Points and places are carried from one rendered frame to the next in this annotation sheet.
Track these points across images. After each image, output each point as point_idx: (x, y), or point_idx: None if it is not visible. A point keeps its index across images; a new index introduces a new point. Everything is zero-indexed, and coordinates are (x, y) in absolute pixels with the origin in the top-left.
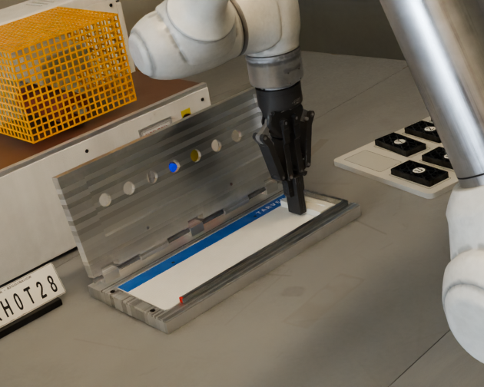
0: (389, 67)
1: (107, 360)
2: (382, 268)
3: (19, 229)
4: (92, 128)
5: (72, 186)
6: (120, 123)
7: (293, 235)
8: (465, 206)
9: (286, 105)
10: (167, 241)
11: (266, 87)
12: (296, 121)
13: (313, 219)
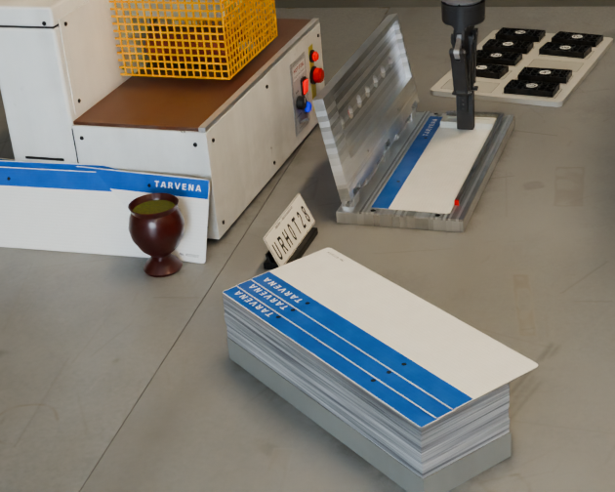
0: (368, 14)
1: (432, 260)
2: (588, 157)
3: (235, 169)
4: (260, 64)
5: (330, 107)
6: (280, 58)
7: (489, 143)
8: None
9: (480, 19)
10: (377, 165)
11: (468, 1)
12: (475, 36)
13: (493, 130)
